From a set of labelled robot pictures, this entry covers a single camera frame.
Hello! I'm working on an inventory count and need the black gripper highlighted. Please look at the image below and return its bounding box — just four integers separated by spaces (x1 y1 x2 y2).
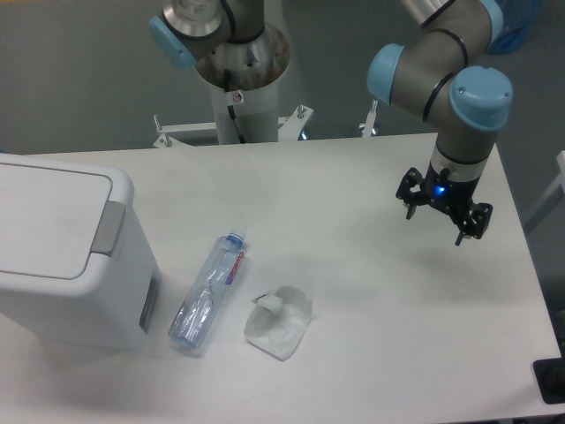
395 165 493 246

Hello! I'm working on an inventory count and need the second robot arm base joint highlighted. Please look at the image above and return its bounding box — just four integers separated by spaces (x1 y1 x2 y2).
149 1 265 69

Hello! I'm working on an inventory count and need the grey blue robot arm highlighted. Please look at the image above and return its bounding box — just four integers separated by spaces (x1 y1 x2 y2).
366 1 514 241

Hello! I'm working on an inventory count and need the white trash can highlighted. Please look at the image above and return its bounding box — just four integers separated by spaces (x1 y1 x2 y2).
1 154 161 349

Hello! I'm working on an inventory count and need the black device at table edge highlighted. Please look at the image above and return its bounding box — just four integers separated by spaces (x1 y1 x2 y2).
533 358 564 405

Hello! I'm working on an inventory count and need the crumpled white plastic bag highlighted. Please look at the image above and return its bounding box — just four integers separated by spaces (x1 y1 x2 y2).
244 286 313 361

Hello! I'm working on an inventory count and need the crushed clear plastic bottle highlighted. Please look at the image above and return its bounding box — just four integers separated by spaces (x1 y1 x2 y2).
168 230 246 350

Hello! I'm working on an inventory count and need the white frame at right edge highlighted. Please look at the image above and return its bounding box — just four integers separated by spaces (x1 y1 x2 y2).
523 151 564 234

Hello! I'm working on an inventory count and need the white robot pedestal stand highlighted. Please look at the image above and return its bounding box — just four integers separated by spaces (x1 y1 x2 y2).
152 24 315 149

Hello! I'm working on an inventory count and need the black cable on pedestal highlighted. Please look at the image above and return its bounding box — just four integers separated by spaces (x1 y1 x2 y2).
222 68 246 145

